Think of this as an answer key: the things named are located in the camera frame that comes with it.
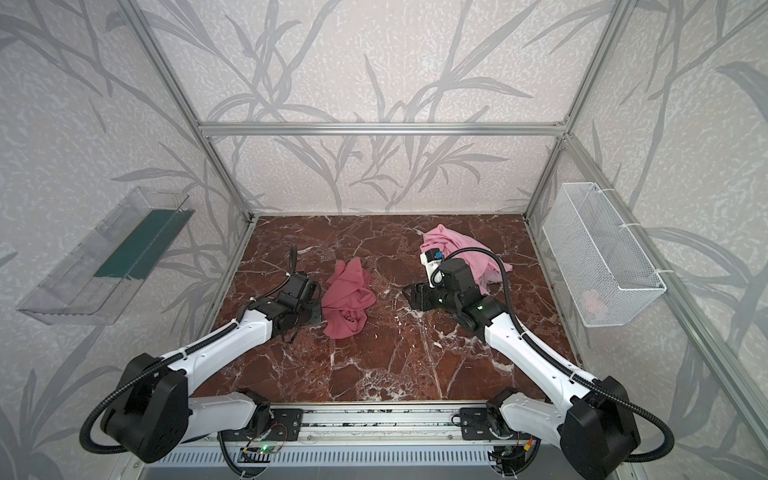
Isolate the black corrugated right cable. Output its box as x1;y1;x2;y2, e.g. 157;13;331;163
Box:
440;247;676;463

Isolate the clear plastic bin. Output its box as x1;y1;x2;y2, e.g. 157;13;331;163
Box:
17;187;195;326

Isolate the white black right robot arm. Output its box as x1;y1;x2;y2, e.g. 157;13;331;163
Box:
404;249;640;479

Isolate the aluminium enclosure frame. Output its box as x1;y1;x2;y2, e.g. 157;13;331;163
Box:
118;1;767;448

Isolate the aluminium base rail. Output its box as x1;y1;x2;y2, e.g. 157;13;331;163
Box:
161;400;631;448

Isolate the grey lavender cloth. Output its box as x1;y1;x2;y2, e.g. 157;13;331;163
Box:
479;269;506;291

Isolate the light pink cloth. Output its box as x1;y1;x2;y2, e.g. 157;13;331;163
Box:
420;224;501;294

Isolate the black corrugated cable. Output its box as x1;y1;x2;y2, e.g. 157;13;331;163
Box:
440;247;676;463
79;320;241;455

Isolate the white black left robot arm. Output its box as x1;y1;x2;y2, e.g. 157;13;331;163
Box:
80;272;322;463

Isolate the white wire mesh basket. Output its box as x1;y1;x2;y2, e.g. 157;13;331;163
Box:
543;182;667;328

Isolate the black corrugated left cable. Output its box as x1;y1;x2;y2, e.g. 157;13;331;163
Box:
79;320;241;455

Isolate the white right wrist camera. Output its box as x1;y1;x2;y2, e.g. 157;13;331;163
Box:
420;248;444;288

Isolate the dark pink cloth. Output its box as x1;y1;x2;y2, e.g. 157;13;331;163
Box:
321;257;376;340

